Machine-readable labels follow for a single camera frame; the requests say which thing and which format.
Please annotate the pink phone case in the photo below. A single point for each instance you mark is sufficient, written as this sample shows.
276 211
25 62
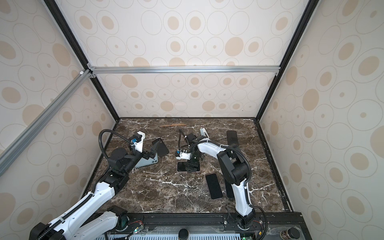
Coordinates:
189 167

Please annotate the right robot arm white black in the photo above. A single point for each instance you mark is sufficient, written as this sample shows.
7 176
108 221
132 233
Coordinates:
234 166

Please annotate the diagonal aluminium rail left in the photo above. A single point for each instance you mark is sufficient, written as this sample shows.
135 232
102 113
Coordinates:
25 138

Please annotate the black round button right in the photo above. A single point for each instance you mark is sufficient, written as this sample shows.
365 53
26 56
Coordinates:
290 234

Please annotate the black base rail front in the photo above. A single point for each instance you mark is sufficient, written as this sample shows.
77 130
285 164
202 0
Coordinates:
202 227

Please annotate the black phone case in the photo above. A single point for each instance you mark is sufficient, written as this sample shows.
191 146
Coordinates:
159 148

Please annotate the brown wooden stick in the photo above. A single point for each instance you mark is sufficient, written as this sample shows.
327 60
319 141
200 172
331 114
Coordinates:
173 125

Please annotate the horizontal aluminium rail back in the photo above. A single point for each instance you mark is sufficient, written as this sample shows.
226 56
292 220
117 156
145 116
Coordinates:
185 70

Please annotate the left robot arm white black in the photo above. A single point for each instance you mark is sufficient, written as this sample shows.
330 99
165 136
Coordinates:
71 224

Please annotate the black phone case horizontal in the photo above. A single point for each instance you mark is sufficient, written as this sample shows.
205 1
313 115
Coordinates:
232 138

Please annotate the light blue phone case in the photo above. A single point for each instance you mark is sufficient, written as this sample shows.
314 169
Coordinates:
144 162

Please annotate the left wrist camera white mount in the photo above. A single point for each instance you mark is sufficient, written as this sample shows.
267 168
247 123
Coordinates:
137 141

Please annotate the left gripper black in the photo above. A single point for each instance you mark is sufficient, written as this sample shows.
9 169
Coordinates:
146 155

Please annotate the black phone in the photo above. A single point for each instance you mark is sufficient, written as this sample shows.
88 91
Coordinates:
182 167
229 190
214 186

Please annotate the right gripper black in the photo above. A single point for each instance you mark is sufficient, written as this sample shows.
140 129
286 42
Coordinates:
194 164

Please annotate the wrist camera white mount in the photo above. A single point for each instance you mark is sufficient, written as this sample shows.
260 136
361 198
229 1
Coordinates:
182 155
137 141

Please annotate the black knob front centre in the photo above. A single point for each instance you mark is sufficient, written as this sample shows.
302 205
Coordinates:
183 234

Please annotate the small white blue box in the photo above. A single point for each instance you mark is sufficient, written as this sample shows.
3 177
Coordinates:
204 133

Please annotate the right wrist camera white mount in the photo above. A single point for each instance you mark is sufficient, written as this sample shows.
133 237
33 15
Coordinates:
182 155

